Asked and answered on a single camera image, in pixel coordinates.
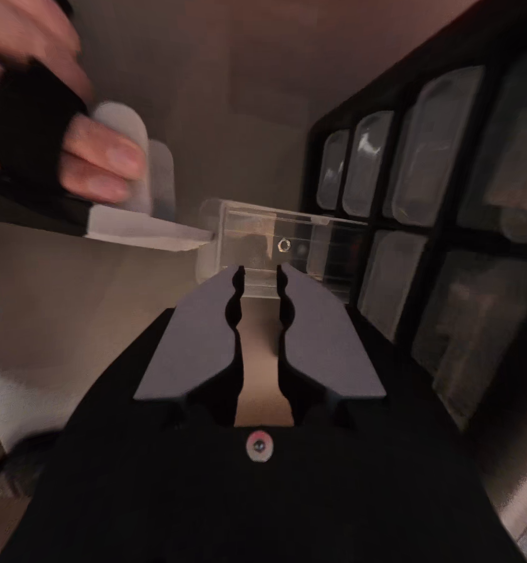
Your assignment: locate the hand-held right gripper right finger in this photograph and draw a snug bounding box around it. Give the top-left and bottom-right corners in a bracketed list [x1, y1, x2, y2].
[277, 262, 387, 403]

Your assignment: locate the person's left hand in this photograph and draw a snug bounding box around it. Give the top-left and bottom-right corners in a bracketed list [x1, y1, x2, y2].
[0, 0, 146, 204]

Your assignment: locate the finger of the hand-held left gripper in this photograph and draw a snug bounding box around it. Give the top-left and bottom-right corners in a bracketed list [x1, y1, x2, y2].
[148, 139, 177, 222]
[84, 204, 217, 252]

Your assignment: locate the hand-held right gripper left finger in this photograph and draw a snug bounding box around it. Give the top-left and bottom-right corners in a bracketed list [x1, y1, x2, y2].
[134, 266, 245, 403]

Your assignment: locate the clear plastic drawer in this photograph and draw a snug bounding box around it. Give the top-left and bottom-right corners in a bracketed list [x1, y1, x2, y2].
[196, 198, 370, 304]

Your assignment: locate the black drawer cabinet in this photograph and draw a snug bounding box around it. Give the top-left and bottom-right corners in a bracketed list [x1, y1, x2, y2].
[299, 0, 527, 528]

